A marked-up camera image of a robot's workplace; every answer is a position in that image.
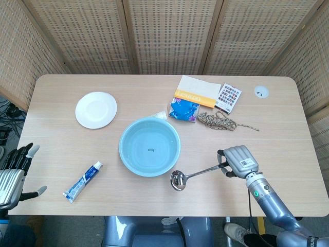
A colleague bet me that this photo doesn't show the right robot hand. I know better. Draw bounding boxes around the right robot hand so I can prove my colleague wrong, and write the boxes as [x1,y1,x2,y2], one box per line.
[217,145,259,180]

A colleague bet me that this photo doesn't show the metal ladle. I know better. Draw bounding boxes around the metal ladle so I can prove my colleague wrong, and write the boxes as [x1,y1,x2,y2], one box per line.
[170,164,224,191]

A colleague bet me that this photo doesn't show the black floor cables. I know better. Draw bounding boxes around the black floor cables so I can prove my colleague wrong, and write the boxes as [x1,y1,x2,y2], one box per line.
[0,99,26,145]

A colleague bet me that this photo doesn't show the woven folding screen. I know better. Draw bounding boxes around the woven folding screen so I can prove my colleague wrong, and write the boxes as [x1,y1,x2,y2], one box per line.
[0,0,329,181]

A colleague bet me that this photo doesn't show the blue white toothpaste tube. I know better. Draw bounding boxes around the blue white toothpaste tube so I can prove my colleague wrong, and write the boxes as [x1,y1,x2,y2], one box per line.
[62,161,103,204]

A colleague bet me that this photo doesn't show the white table cable grommet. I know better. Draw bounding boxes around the white table cable grommet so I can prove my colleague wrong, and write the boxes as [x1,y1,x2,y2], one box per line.
[254,85,270,98]

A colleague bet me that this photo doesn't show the yellow white Lexicon book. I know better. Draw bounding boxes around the yellow white Lexicon book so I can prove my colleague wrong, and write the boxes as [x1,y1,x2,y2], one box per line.
[173,75,222,109]

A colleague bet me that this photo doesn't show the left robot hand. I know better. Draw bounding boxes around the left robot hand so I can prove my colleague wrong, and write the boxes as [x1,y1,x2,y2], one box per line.
[0,143,48,209]

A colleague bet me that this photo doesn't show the white round plate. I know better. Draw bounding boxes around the white round plate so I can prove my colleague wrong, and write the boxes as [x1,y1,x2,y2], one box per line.
[75,91,118,129]

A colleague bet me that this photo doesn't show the white shoe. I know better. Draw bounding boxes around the white shoe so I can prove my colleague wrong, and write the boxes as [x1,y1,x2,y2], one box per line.
[223,222,254,245]

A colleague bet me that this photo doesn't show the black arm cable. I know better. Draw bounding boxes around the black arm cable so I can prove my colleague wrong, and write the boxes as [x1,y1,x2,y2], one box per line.
[247,190,254,217]

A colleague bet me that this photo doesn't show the blue tissue pack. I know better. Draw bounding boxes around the blue tissue pack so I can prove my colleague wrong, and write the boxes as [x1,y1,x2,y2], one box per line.
[168,97,201,124]

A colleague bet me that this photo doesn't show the braided rope bundle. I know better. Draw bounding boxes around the braided rope bundle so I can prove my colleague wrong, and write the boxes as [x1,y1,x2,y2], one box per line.
[196,111,260,132]

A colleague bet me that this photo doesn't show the light blue bowl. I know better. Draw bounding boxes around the light blue bowl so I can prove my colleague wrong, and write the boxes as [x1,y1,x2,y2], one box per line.
[118,118,182,178]

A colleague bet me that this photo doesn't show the grey robot torso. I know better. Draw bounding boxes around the grey robot torso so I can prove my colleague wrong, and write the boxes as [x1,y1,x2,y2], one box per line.
[101,216,214,247]

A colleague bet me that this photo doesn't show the box with colourful squares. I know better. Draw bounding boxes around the box with colourful squares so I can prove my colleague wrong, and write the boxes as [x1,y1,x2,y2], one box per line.
[214,82,243,114]

